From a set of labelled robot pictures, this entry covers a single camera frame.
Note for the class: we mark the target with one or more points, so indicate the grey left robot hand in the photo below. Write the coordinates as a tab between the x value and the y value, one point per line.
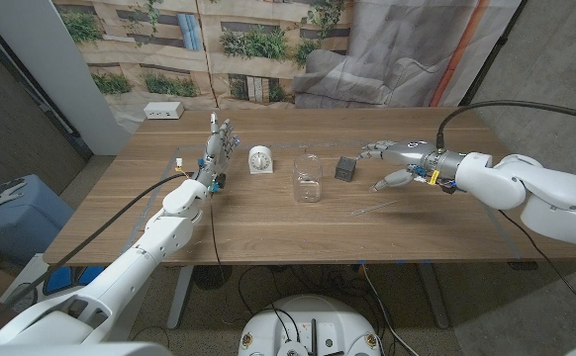
214	153

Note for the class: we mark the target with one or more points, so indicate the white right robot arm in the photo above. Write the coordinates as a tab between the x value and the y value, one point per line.
540	193

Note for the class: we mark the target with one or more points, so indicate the grey table leg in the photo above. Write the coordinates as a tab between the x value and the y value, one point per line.
434	296

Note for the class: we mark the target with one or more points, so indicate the printed fabric backdrop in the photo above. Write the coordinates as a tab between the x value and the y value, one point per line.
268	74

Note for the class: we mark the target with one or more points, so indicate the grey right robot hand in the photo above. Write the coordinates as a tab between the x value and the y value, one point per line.
409	154

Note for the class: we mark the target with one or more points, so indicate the white power strip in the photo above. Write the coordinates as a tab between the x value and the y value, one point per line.
163	110

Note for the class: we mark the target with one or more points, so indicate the white table leg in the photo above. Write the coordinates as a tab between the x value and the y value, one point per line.
180	296

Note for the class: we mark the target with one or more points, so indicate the blue and white case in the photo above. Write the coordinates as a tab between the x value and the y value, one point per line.
65	279

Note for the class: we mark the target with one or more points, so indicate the clear glass beaker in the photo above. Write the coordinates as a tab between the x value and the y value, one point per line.
308	188

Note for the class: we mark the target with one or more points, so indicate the white kitchen timer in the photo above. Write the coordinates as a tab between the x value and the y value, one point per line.
260	160

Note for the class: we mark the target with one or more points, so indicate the black backdrop stand pole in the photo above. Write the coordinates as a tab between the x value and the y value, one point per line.
492	54

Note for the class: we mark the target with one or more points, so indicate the dark grey block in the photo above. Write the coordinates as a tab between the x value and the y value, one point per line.
345	169

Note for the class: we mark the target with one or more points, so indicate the white robot torso base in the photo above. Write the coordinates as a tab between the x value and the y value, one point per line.
308	326

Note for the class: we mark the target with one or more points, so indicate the black round floor object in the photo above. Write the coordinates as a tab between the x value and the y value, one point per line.
211	277

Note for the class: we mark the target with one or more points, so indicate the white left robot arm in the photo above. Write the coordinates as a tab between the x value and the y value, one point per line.
134	267

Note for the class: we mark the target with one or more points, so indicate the clear plastic pipette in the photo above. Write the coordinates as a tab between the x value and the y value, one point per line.
373	208

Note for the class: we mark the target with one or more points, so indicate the blue storage box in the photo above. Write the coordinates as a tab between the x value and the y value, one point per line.
26	222

